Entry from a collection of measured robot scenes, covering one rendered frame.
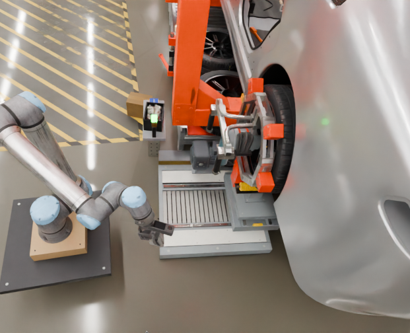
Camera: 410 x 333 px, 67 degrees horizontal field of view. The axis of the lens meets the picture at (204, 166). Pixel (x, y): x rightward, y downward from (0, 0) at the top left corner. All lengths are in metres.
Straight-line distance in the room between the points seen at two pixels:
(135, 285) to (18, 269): 0.71
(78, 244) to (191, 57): 1.31
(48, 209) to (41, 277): 0.44
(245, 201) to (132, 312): 1.09
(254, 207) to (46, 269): 1.43
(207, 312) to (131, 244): 0.72
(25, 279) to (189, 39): 1.66
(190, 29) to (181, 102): 0.54
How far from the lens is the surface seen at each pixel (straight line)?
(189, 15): 1.85
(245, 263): 2.42
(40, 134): 1.63
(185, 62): 2.00
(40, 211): 1.87
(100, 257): 2.06
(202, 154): 2.34
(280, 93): 1.75
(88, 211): 1.34
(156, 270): 2.31
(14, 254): 2.21
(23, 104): 1.56
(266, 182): 1.68
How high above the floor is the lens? 2.19
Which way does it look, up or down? 52 degrees down
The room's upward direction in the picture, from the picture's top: 12 degrees clockwise
